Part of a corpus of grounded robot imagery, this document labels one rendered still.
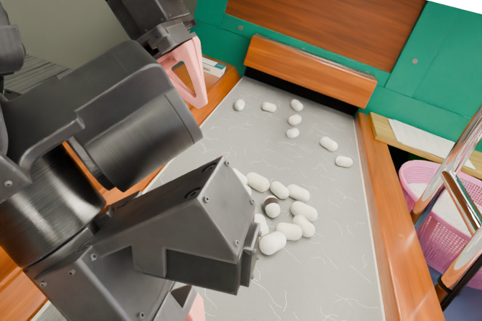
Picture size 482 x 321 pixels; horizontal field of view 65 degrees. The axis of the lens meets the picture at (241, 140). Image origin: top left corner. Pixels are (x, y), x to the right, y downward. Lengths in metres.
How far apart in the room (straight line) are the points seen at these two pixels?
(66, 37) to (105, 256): 1.86
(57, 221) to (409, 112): 0.87
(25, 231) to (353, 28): 0.83
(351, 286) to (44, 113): 0.37
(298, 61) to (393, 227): 0.46
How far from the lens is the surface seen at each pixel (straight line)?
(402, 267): 0.50
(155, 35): 0.40
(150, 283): 0.23
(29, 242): 0.23
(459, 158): 0.59
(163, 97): 0.21
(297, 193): 0.54
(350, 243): 0.53
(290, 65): 0.88
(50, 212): 0.22
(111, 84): 0.20
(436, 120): 1.01
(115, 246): 0.20
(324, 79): 0.88
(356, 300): 0.46
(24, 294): 0.35
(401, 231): 0.56
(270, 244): 0.43
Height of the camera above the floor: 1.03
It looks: 26 degrees down
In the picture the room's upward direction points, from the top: 19 degrees clockwise
